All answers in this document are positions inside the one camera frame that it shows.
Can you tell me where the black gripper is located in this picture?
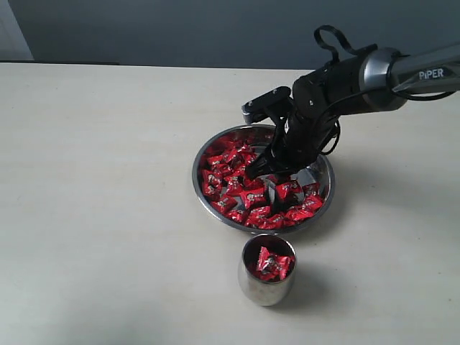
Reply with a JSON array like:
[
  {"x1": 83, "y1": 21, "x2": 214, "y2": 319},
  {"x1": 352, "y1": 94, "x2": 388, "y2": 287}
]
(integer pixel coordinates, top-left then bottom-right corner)
[{"x1": 245, "y1": 121, "x2": 340, "y2": 183}]

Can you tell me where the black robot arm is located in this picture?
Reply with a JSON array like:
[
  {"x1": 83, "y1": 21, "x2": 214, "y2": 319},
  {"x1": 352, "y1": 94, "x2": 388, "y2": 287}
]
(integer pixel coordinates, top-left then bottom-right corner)
[{"x1": 242, "y1": 44, "x2": 459, "y2": 179}]

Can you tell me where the round stainless steel plate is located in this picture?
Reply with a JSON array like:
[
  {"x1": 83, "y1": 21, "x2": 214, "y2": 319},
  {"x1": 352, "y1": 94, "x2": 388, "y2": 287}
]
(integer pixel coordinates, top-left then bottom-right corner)
[{"x1": 191, "y1": 124, "x2": 336, "y2": 235}]

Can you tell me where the stainless steel cup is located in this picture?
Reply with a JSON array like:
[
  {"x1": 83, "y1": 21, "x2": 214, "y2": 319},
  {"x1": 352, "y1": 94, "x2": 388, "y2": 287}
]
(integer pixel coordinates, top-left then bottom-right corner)
[{"x1": 238, "y1": 234, "x2": 297, "y2": 307}]

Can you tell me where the red candy left edge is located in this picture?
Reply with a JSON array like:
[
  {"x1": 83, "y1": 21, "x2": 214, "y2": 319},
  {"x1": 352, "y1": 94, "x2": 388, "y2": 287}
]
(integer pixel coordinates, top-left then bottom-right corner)
[{"x1": 201, "y1": 170, "x2": 223, "y2": 190}]

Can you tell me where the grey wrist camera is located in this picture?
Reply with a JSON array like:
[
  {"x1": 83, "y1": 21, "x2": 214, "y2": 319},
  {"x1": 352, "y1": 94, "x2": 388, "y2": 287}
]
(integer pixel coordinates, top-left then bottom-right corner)
[{"x1": 241, "y1": 86, "x2": 293, "y2": 124}]

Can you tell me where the black cable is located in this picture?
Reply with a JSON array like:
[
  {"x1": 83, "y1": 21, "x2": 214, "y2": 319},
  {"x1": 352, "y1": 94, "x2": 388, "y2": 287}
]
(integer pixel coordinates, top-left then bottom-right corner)
[{"x1": 312, "y1": 24, "x2": 460, "y2": 156}]

